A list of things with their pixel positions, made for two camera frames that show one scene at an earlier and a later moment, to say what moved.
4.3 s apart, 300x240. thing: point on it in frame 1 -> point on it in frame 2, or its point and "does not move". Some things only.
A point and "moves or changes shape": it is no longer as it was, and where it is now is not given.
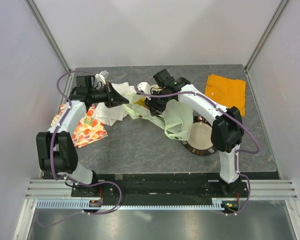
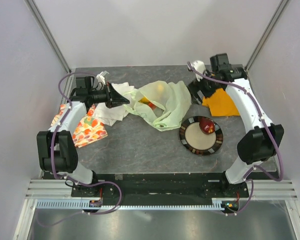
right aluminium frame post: (282, 5) does not move
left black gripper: (113, 98) does not move
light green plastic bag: (176, 118) moves or changes shape
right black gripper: (155, 109) -> (194, 87)
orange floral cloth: (89, 130) does not move
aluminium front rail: (257, 189) does not move
